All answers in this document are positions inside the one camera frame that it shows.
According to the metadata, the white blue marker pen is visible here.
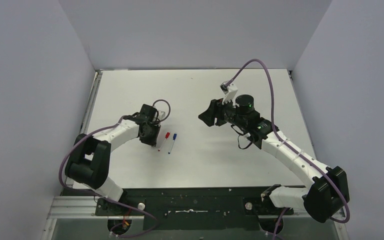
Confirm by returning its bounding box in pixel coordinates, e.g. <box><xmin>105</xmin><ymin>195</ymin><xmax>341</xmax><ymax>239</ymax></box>
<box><xmin>167</xmin><ymin>139</ymin><xmax>176</xmax><ymax>155</ymax></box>

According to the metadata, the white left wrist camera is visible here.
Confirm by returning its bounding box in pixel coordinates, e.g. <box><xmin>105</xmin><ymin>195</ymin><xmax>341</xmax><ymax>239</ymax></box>
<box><xmin>156</xmin><ymin>110</ymin><xmax>166</xmax><ymax>122</ymax></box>

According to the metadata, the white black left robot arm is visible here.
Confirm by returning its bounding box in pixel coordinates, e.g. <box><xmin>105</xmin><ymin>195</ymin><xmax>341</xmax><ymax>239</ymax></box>
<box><xmin>64</xmin><ymin>104</ymin><xmax>167</xmax><ymax>215</ymax></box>

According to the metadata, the aluminium frame rail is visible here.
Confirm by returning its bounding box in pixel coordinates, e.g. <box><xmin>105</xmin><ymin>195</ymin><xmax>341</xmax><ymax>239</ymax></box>
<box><xmin>47</xmin><ymin>194</ymin><xmax>346</xmax><ymax>220</ymax></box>

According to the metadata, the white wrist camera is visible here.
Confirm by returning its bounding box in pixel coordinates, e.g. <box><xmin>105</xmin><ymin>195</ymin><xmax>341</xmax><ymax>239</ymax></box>
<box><xmin>220</xmin><ymin>81</ymin><xmax>238</xmax><ymax>105</ymax></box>
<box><xmin>156</xmin><ymin>110</ymin><xmax>166</xmax><ymax>122</ymax></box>

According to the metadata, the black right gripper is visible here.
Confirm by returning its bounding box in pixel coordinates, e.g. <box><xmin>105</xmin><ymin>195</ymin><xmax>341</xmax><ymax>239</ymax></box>
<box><xmin>199</xmin><ymin>95</ymin><xmax>247</xmax><ymax>129</ymax></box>

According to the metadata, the white red marker pen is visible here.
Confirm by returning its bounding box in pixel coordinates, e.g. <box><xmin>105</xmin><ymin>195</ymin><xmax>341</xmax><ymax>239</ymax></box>
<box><xmin>157</xmin><ymin>138</ymin><xmax>168</xmax><ymax>152</ymax></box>

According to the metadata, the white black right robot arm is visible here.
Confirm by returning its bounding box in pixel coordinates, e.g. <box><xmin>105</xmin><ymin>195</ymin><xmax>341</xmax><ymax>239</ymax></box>
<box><xmin>198</xmin><ymin>94</ymin><xmax>351</xmax><ymax>223</ymax></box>

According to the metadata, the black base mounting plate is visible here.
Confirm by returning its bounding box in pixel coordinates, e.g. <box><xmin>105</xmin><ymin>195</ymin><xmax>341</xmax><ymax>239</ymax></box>
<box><xmin>94</xmin><ymin>185</ymin><xmax>329</xmax><ymax>233</ymax></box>

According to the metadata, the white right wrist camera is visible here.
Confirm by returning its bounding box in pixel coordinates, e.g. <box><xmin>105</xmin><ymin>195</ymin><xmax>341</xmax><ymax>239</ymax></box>
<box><xmin>220</xmin><ymin>81</ymin><xmax>238</xmax><ymax>105</ymax></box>

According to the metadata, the left side aluminium rail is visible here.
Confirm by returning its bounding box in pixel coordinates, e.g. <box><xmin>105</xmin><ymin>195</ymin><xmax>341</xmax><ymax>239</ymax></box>
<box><xmin>79</xmin><ymin>70</ymin><xmax>103</xmax><ymax>134</ymax></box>

